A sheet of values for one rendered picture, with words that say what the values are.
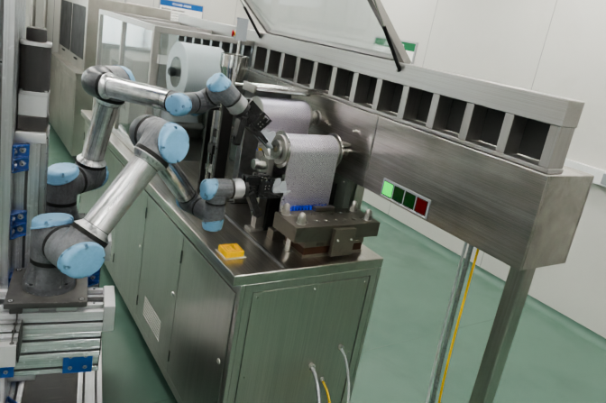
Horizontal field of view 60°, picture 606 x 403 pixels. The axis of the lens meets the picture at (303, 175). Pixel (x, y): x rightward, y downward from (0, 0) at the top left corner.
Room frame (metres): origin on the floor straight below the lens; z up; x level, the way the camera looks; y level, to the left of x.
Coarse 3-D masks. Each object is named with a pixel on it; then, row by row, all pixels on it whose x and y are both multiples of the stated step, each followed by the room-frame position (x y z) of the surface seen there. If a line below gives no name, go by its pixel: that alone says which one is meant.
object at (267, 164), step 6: (264, 162) 2.01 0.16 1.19; (270, 162) 2.00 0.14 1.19; (264, 168) 2.00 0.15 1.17; (270, 168) 2.01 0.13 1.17; (252, 174) 2.02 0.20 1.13; (270, 174) 2.01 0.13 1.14; (258, 198) 2.01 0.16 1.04; (264, 198) 2.01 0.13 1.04; (264, 204) 2.02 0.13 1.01; (264, 210) 2.02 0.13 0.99; (252, 216) 2.02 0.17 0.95; (252, 222) 2.02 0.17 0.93; (258, 222) 2.01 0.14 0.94; (246, 228) 2.01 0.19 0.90; (252, 228) 1.99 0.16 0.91; (258, 228) 2.00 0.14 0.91
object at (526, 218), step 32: (320, 96) 2.41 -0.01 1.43; (320, 128) 2.37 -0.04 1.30; (352, 128) 2.19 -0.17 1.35; (384, 128) 2.04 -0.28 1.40; (416, 128) 1.91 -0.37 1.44; (352, 160) 2.16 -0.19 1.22; (384, 160) 2.00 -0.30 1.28; (416, 160) 1.87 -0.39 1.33; (448, 160) 1.76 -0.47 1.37; (480, 160) 1.66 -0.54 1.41; (416, 192) 1.85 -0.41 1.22; (448, 192) 1.73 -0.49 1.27; (480, 192) 1.63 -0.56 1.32; (512, 192) 1.54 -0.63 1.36; (544, 192) 1.47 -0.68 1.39; (576, 192) 1.57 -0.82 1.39; (448, 224) 1.70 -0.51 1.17; (480, 224) 1.61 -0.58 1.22; (512, 224) 1.52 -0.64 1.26; (544, 224) 1.50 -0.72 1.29; (576, 224) 1.61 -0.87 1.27; (512, 256) 1.49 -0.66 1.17; (544, 256) 1.53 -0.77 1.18
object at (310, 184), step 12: (288, 168) 1.97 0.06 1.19; (300, 168) 2.00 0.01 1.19; (312, 168) 2.03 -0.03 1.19; (324, 168) 2.07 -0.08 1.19; (288, 180) 1.97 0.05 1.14; (300, 180) 2.01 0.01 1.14; (312, 180) 2.04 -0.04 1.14; (324, 180) 2.07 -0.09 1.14; (300, 192) 2.01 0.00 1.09; (312, 192) 2.05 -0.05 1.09; (324, 192) 2.08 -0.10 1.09; (300, 204) 2.02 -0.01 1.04; (312, 204) 2.05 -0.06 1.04; (324, 204) 2.09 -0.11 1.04
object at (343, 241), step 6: (336, 228) 1.87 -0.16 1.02; (342, 228) 1.89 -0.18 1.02; (348, 228) 1.90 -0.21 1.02; (354, 228) 1.91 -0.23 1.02; (336, 234) 1.86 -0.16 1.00; (342, 234) 1.88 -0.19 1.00; (348, 234) 1.89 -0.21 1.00; (354, 234) 1.91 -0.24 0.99; (336, 240) 1.86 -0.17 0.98; (342, 240) 1.88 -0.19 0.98; (348, 240) 1.90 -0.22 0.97; (330, 246) 1.87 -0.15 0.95; (336, 246) 1.87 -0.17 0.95; (342, 246) 1.88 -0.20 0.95; (348, 246) 1.90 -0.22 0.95; (330, 252) 1.86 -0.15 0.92; (336, 252) 1.87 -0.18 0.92; (342, 252) 1.89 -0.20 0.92; (348, 252) 1.91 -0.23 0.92
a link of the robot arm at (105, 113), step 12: (120, 72) 1.99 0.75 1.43; (96, 108) 2.00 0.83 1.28; (108, 108) 1.99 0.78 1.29; (96, 120) 1.99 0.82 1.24; (108, 120) 2.01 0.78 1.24; (96, 132) 2.00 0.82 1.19; (108, 132) 2.02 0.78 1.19; (84, 144) 2.03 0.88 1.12; (96, 144) 2.00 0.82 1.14; (84, 156) 2.01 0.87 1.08; (96, 156) 2.01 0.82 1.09; (84, 168) 1.99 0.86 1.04; (96, 168) 2.01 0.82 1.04; (96, 180) 2.02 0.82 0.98; (84, 192) 2.01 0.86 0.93
